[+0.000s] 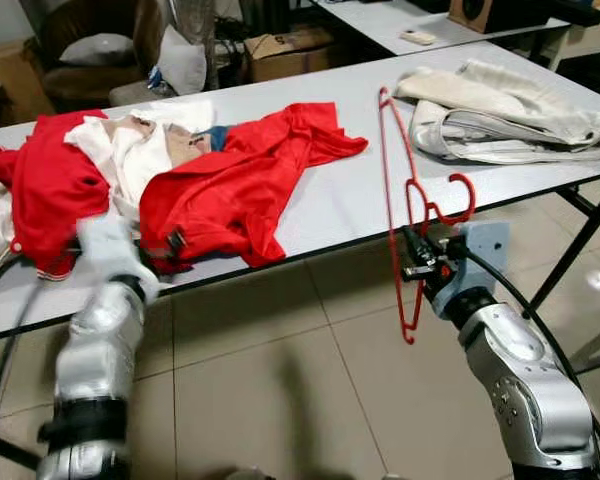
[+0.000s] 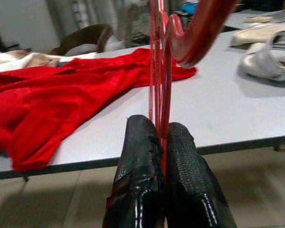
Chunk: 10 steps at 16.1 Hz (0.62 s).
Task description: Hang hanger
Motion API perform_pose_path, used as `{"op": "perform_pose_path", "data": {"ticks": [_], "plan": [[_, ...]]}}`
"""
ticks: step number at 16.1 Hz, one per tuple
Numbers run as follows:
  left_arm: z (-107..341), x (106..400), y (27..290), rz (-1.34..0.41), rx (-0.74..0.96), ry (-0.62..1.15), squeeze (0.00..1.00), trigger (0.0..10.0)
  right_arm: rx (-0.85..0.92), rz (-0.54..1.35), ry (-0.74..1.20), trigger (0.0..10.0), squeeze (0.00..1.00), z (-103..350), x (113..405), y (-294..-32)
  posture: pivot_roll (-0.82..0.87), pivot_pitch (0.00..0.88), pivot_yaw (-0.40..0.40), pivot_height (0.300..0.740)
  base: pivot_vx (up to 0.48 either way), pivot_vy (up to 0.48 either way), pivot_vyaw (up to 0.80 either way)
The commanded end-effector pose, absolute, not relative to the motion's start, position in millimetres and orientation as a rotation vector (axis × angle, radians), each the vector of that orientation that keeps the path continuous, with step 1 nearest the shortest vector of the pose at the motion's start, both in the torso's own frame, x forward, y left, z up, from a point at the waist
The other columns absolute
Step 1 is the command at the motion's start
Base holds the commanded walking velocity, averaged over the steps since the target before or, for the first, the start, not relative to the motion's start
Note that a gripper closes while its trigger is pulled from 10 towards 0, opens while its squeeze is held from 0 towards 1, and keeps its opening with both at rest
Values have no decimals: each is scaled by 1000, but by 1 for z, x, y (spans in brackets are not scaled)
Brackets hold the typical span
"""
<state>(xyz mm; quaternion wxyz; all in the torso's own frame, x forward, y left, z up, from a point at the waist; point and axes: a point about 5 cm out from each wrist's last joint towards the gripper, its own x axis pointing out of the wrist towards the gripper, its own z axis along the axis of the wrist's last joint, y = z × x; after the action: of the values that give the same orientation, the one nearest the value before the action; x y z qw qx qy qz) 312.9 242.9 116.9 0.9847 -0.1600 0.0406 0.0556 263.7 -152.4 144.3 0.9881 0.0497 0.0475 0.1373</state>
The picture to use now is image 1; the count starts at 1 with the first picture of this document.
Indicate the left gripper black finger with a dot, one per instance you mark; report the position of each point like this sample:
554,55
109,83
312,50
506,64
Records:
177,241

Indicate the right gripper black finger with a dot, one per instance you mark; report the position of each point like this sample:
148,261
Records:
421,245
408,245

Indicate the red clothes hanger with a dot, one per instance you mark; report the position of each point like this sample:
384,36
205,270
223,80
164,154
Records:
472,198

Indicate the red t-shirt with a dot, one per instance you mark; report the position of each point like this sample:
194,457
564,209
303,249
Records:
40,190
240,195

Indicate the white shirt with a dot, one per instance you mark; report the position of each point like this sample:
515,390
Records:
130,160

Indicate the tan cloth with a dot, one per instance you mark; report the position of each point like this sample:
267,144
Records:
185,145

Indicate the blue cloth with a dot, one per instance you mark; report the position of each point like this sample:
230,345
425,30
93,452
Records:
217,138

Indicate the black folding table legs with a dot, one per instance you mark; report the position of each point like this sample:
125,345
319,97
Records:
572,246

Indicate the beige garment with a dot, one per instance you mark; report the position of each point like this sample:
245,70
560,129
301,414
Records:
460,90

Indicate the pale grey cushion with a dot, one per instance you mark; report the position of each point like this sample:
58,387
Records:
183,65

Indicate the brown armchair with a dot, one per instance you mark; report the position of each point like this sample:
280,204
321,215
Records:
90,85

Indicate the grey pillow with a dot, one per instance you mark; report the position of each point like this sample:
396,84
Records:
98,50

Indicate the white remote control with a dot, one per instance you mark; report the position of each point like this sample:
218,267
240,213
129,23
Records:
417,38

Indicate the cardboard box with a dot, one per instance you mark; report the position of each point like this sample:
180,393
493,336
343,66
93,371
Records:
15,75
290,58

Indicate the brown wooden speaker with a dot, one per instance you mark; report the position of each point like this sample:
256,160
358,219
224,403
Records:
490,12

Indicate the black device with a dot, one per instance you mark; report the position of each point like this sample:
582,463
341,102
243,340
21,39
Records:
580,12

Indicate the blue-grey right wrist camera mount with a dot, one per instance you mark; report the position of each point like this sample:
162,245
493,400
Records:
485,250

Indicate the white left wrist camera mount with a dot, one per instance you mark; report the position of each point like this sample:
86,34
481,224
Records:
110,250

